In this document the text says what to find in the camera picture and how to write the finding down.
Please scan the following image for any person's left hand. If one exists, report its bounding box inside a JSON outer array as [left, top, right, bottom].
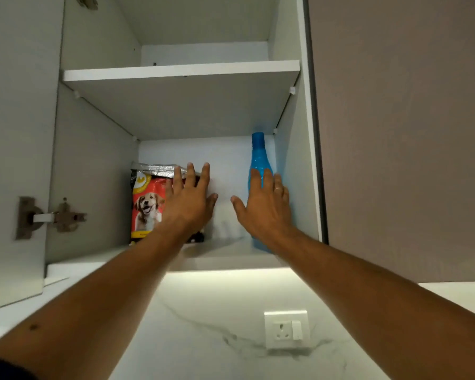
[[154, 161, 219, 244]]

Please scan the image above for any person's right hand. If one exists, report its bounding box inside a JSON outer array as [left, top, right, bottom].
[[230, 168, 298, 248]]

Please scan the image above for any red puppy food bag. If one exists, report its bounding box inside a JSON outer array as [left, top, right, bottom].
[[129, 161, 206, 246]]

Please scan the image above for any blue plastic water bottle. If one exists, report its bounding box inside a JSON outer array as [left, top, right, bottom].
[[247, 132, 276, 254]]

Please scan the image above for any ribbed brown cabinet door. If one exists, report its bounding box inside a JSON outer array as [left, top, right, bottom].
[[0, 0, 66, 313]]

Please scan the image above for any person's left forearm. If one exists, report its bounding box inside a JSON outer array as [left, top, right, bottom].
[[0, 229, 189, 380]]

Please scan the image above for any person's right forearm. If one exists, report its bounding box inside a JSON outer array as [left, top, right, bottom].
[[269, 227, 475, 380]]

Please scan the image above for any white cabinet shelf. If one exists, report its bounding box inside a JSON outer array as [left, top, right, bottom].
[[62, 60, 301, 141]]

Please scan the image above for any plain brown cabinet door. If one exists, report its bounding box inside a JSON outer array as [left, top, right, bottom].
[[307, 0, 475, 283]]

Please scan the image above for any plaid shirt sleeve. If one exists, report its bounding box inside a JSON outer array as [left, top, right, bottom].
[[0, 354, 39, 380]]

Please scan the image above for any wall cabinet body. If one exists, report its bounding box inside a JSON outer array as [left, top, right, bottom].
[[44, 0, 329, 288]]

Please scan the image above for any white wall socket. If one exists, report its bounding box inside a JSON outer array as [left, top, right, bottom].
[[264, 310, 311, 349]]

